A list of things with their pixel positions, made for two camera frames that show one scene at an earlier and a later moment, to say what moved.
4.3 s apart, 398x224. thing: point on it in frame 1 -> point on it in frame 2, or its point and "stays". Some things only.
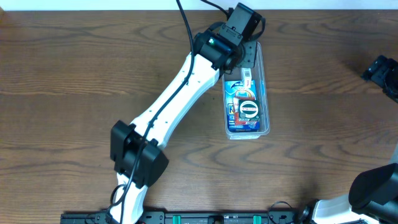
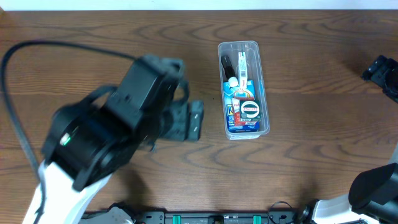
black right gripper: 382,72 stays
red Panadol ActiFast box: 236,102 stays
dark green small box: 249,110 stays
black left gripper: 249,55 -> 181,119
